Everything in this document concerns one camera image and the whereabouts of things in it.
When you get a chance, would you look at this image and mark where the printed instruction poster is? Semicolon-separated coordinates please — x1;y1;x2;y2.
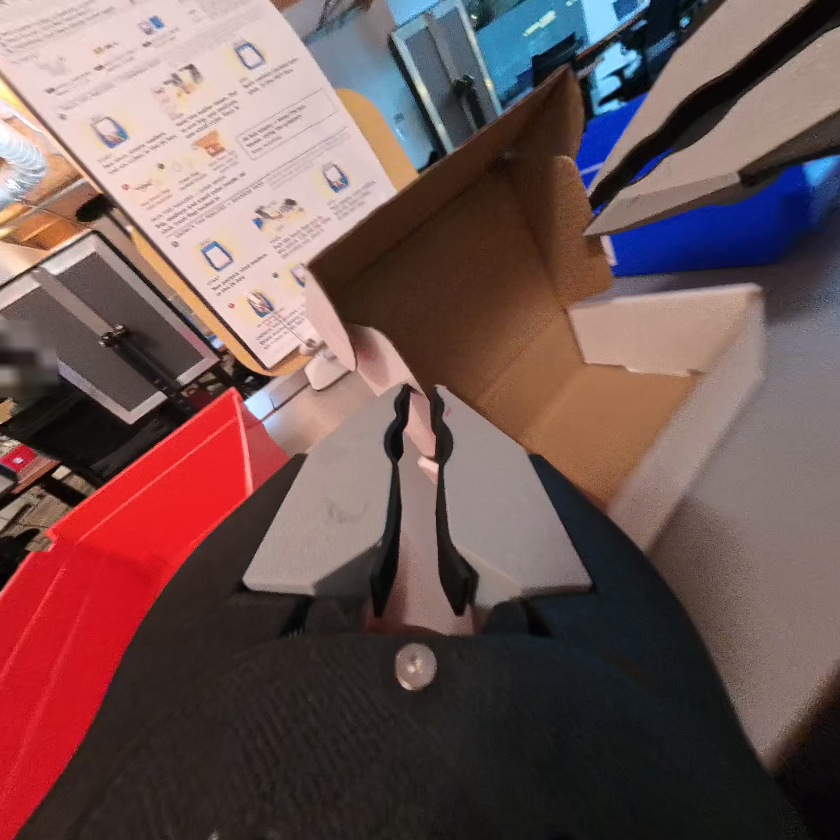
0;0;399;370

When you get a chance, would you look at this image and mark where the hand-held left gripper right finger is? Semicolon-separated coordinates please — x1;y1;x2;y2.
427;386;593;616

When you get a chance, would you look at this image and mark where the red plastic bin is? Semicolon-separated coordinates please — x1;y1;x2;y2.
0;387;291;840

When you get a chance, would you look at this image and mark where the grey aluminium-framed case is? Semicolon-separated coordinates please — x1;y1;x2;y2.
387;0;508;156
0;231;221;425

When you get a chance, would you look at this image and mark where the white board stand base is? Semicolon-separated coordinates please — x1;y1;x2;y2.
304;341;353;392

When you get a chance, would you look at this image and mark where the blue plastic bin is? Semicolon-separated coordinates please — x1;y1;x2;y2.
576;92;840;278

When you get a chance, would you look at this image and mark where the tan wooden board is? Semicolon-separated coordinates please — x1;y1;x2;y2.
130;0;421;379

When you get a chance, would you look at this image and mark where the silver flexible duct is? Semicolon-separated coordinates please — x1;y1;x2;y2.
0;117;49;206

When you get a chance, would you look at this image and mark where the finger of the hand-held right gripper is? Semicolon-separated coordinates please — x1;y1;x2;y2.
583;58;840;238
588;0;840;210

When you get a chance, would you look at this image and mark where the white cardboard box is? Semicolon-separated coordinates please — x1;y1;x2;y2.
304;66;767;553

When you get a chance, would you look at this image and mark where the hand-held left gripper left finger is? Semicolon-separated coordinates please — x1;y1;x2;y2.
243;386;412;618

